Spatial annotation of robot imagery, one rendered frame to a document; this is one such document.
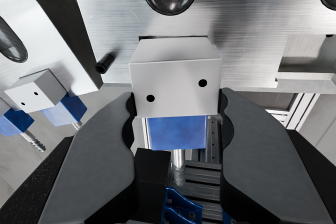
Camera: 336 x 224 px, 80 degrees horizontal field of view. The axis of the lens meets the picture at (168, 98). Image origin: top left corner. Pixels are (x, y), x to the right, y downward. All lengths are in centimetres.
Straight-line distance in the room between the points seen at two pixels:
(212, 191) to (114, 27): 50
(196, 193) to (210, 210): 5
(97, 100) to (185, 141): 141
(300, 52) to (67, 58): 23
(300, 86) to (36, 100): 33
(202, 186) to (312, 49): 46
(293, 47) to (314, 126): 143
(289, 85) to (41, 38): 30
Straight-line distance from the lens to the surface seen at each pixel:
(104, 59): 17
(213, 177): 61
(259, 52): 17
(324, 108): 153
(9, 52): 30
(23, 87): 28
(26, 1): 25
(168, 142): 15
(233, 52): 17
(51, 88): 27
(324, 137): 173
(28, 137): 40
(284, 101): 113
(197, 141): 16
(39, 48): 27
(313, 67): 22
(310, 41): 21
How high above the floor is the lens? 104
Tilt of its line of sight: 50 degrees down
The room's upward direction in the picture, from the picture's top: 166 degrees counter-clockwise
